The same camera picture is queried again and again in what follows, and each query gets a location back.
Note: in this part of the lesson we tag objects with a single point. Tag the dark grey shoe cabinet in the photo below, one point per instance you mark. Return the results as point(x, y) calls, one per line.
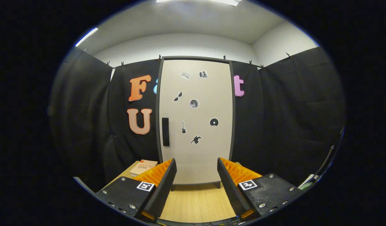
point(196, 58)

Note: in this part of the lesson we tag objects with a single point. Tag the white side table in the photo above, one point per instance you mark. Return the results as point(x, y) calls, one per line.
point(306, 181)

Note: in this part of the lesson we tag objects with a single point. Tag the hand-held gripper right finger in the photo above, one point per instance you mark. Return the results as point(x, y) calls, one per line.
point(233, 188)

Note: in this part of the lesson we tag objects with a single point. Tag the black backdrop cloth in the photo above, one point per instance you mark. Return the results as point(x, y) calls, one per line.
point(290, 125)

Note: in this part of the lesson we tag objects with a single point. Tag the grey chair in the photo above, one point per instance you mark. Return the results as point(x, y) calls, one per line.
point(83, 182)

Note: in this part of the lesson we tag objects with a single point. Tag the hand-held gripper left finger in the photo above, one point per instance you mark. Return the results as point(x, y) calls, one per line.
point(161, 193)

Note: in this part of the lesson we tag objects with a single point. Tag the ceiling light panel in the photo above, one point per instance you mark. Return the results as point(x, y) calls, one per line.
point(224, 2)
point(86, 37)

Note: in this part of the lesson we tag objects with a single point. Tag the orange white cover book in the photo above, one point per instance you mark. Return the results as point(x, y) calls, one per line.
point(142, 166)

